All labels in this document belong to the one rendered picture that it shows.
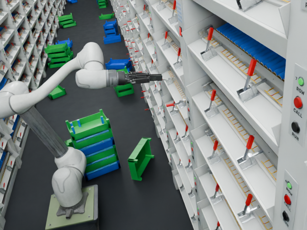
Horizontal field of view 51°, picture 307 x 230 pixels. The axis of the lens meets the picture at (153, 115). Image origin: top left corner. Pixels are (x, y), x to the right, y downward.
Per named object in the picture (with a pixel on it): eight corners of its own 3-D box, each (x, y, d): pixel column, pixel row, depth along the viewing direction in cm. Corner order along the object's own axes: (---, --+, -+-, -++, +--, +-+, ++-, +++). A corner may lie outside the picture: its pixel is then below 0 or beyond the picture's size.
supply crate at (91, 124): (73, 141, 238) (70, 132, 234) (67, 129, 254) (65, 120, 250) (111, 128, 247) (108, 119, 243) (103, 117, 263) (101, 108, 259)
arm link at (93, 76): (106, 79, 160) (105, 60, 167) (74, 80, 157) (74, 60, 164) (106, 92, 169) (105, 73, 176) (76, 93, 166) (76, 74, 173)
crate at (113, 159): (83, 174, 254) (81, 166, 250) (78, 160, 271) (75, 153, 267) (119, 160, 263) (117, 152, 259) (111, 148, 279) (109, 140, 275)
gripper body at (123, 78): (116, 81, 173) (133, 81, 175) (118, 88, 166) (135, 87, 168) (116, 68, 170) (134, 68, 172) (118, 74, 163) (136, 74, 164)
